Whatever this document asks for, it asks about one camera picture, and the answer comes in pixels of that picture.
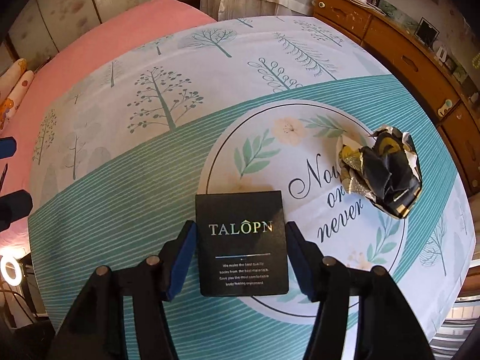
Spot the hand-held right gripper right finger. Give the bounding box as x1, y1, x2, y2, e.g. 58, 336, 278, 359
286, 222, 436, 360

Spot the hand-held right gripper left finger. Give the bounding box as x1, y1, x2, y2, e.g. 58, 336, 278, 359
54, 220, 199, 360

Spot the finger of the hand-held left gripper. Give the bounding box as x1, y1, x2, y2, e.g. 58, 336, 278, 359
0, 137, 17, 160
0, 190, 34, 233

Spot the black card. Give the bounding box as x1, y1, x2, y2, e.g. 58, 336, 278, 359
195, 190, 290, 297

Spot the cartoon printed pillow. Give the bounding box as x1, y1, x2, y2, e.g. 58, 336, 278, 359
0, 58, 36, 130

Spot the tree printed tablecloth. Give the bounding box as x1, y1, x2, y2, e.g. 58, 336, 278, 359
28, 15, 477, 349

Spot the black gold crumpled wrapper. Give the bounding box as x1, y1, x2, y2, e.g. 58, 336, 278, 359
337, 124, 424, 220

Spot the pink bed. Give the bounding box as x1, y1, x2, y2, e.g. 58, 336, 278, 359
0, 0, 218, 241

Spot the floral sliding wardrobe door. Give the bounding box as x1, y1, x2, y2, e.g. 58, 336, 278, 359
7, 0, 166, 70

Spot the wooden desk with drawers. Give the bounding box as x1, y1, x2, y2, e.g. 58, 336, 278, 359
313, 0, 480, 196

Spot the white ring light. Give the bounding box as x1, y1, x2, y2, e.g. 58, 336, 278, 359
0, 253, 25, 287

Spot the black picture frame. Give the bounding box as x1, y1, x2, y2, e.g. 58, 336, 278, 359
415, 17, 440, 46

